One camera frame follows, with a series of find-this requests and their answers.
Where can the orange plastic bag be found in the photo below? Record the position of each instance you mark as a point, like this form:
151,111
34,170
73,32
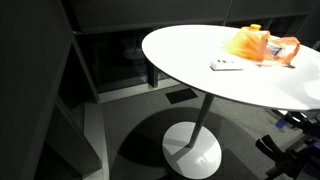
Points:
261,47

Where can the yellow object behind bag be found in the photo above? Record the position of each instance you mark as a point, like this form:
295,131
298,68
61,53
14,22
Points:
255,26

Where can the black wheeled chair base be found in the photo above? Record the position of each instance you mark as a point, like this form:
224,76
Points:
301,160

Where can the white round table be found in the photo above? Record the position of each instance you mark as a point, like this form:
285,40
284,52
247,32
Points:
194,55

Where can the black floor plate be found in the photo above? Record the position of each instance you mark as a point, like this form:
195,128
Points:
181,95

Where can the blue object under table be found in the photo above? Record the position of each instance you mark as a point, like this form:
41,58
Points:
280,124

